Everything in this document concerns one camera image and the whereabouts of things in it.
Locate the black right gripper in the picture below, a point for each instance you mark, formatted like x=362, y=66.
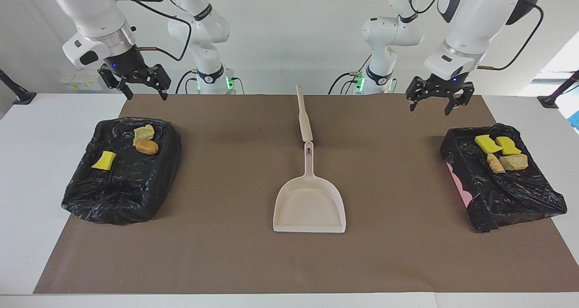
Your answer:
x=129, y=66

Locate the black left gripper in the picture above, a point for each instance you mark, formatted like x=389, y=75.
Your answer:
x=445, y=85

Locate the orange striped croissant piece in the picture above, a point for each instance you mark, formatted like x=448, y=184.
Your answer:
x=494, y=163
x=144, y=132

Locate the yellow sponge wedge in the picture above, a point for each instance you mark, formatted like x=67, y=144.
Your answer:
x=486, y=144

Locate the brown fried nugget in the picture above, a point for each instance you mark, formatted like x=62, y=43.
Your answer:
x=147, y=146

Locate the notched yellow sponge piece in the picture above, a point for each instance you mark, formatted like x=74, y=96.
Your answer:
x=509, y=147

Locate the yellow sponge block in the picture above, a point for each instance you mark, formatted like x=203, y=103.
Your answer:
x=104, y=160

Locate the beige bread chunk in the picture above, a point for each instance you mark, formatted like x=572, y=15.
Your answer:
x=514, y=162

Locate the beige plastic dustpan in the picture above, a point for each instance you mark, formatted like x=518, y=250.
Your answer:
x=310, y=204

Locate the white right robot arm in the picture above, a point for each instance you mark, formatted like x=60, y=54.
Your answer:
x=86, y=9

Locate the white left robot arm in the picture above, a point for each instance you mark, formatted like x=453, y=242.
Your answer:
x=479, y=18

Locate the pink plastic bin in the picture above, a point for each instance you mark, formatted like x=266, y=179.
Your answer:
x=459, y=186

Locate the black plastic bin liner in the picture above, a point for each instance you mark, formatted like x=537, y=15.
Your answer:
x=511, y=199
x=126, y=190

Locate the white boxes row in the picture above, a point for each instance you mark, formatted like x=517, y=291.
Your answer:
x=81, y=82

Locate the black clamp stand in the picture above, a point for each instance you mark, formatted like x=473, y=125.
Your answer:
x=549, y=101
x=25, y=97

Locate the blue object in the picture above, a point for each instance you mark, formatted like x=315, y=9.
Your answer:
x=576, y=120

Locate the brown table mat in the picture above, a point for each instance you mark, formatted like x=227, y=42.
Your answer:
x=289, y=262

